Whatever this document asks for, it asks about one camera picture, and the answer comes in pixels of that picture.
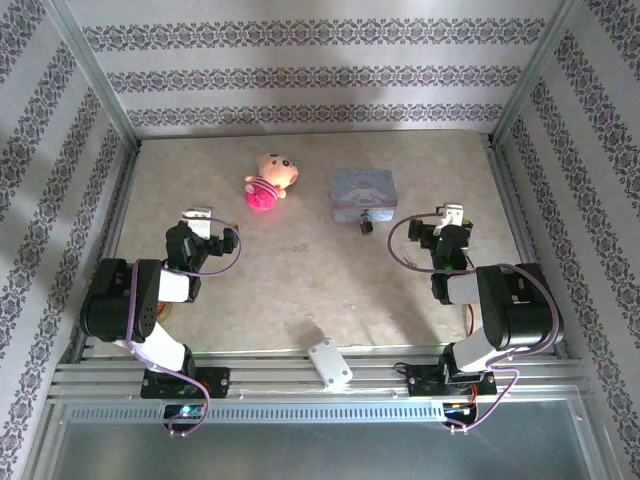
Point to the small black padlock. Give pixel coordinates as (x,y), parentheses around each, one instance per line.
(366,226)

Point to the blue cartoon tin box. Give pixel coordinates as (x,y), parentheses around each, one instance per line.
(365,192)

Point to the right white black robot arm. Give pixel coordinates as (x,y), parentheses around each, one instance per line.
(520,310)

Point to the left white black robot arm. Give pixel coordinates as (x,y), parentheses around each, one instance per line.
(117,300)

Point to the pink pig plush toy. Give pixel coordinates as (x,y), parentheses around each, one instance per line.
(272,175)

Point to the grey metal panel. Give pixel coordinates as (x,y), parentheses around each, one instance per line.
(320,450)

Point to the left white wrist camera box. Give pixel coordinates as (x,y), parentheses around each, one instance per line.
(198,222)

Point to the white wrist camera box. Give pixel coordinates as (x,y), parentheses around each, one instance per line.
(450,216)
(198,222)

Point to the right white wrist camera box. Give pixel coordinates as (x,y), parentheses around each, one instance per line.
(450,216)

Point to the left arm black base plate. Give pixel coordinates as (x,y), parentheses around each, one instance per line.
(217,382)

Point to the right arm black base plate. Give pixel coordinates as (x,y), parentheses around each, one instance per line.
(422,382)

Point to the aluminium rail frame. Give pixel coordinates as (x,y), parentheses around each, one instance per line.
(280,380)

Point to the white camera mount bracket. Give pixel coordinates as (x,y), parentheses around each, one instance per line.
(330,362)

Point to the aluminium corner post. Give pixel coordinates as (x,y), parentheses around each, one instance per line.
(95,75)
(535,75)

